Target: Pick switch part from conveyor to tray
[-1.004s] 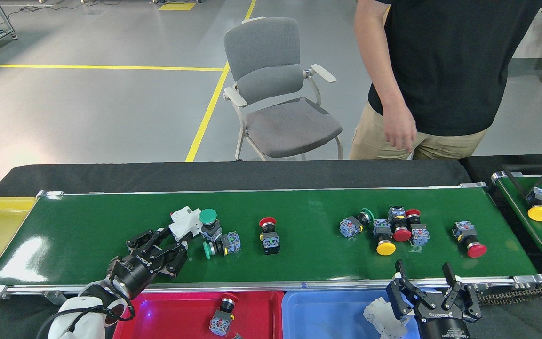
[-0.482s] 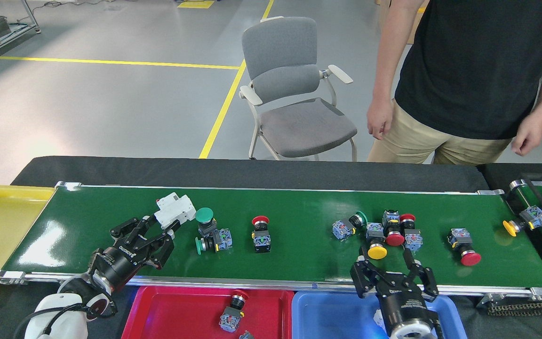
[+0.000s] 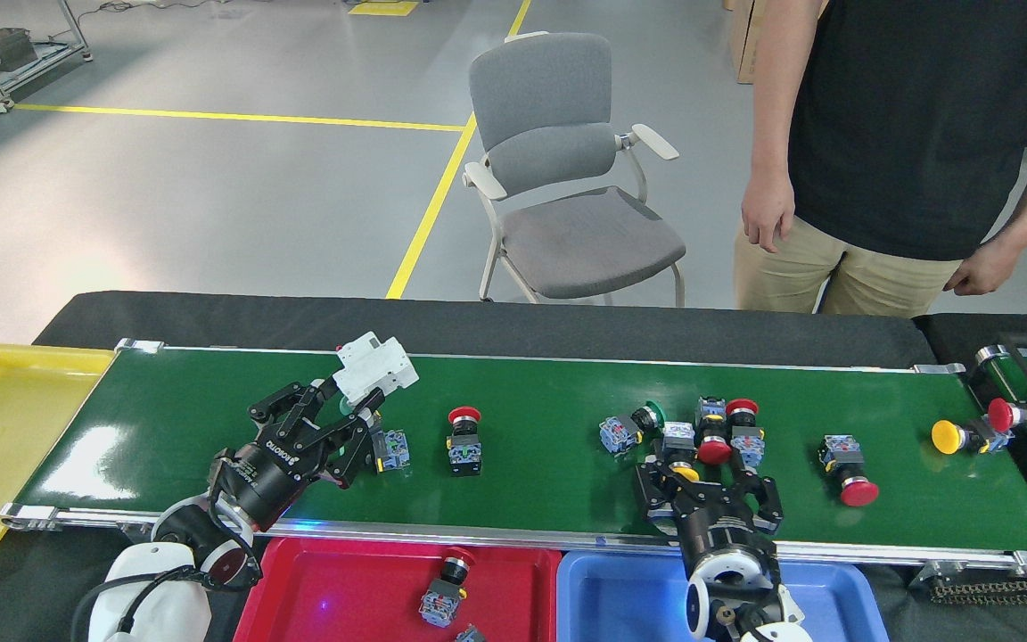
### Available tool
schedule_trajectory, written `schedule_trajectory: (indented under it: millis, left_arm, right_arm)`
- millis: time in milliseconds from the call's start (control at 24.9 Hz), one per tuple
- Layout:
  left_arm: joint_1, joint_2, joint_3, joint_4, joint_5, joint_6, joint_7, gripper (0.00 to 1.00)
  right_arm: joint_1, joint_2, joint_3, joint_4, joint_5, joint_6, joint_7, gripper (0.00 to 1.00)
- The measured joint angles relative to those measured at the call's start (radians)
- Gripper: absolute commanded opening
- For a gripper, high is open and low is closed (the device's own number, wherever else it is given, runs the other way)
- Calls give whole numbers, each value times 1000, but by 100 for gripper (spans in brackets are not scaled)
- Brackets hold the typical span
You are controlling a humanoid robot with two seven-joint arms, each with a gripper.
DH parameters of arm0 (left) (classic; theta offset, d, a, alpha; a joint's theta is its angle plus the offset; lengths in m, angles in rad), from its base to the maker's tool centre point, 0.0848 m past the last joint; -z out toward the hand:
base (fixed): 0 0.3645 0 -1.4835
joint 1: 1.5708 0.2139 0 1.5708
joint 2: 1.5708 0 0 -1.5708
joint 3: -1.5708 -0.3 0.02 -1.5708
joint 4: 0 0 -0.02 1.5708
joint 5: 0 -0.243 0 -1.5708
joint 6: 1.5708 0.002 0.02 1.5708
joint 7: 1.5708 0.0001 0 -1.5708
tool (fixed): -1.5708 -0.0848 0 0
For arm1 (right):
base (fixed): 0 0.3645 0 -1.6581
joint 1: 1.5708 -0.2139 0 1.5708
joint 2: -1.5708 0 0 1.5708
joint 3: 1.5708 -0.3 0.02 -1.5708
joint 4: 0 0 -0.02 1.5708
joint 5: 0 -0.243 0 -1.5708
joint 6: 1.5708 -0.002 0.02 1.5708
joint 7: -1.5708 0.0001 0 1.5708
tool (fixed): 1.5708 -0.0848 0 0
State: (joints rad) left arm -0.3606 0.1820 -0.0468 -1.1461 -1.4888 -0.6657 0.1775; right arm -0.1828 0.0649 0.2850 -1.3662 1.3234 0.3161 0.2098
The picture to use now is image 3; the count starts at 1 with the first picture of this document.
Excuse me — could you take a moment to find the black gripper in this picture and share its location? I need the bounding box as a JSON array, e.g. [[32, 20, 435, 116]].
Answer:
[[635, 456, 785, 568], [212, 378, 388, 534]]

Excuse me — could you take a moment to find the yellow push button switch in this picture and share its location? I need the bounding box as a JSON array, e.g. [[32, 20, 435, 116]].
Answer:
[[931, 415, 1014, 456], [659, 421, 702, 484]]

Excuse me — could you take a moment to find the blue plastic tray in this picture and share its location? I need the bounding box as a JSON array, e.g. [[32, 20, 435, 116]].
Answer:
[[556, 550, 891, 642]]

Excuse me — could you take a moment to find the red plastic tray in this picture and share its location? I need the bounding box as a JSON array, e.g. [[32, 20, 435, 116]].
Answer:
[[233, 535, 565, 642]]

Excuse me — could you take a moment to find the long green conveyor belt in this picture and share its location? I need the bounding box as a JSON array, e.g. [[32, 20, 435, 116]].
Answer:
[[0, 337, 1027, 579]]

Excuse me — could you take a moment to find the yellow plastic tray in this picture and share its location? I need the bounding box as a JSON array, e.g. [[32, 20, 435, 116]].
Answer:
[[0, 343, 116, 570]]

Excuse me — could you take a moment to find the person's right hand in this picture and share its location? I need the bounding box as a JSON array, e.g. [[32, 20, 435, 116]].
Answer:
[[740, 182, 798, 255]]

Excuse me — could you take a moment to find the person's left hand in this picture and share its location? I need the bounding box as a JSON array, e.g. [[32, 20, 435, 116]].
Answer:
[[943, 233, 1027, 298]]

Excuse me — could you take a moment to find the grey office chair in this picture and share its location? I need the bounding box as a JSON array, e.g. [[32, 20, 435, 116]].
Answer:
[[463, 32, 688, 309]]

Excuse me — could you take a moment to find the person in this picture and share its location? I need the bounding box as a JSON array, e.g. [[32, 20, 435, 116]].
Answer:
[[732, 0, 1027, 319]]

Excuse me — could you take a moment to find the cardboard box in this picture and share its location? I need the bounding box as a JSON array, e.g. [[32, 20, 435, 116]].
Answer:
[[723, 0, 760, 86]]

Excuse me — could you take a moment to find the black equipment box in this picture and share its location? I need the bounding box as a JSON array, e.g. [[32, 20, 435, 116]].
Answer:
[[0, 27, 37, 72]]

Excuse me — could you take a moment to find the conveyor drive chain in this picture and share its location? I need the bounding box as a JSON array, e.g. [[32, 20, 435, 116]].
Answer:
[[928, 575, 1027, 605]]

